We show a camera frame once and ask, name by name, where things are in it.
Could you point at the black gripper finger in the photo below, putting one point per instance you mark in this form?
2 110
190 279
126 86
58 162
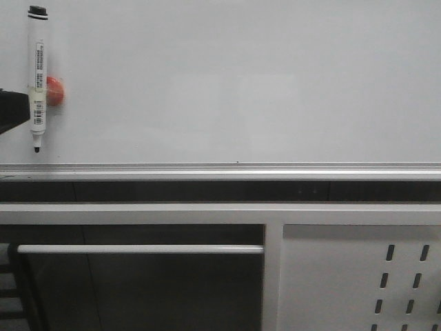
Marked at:
14 109

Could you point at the red round magnet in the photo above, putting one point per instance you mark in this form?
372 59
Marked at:
55 91

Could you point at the white whiteboard marker pen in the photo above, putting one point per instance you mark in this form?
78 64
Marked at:
37 72

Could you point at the white whiteboard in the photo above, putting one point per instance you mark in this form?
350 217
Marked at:
240 81

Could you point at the white round crossbar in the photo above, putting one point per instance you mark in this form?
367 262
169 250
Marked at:
140 249

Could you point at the white perforated metal panel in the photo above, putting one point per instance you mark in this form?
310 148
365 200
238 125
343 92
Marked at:
362 277

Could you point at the aluminium whiteboard tray rail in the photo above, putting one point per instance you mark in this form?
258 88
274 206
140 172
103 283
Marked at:
235 171

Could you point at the black frame at lower left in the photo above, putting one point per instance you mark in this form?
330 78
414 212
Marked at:
19 310

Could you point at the white metal stand frame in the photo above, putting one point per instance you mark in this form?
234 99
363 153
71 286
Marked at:
273 215

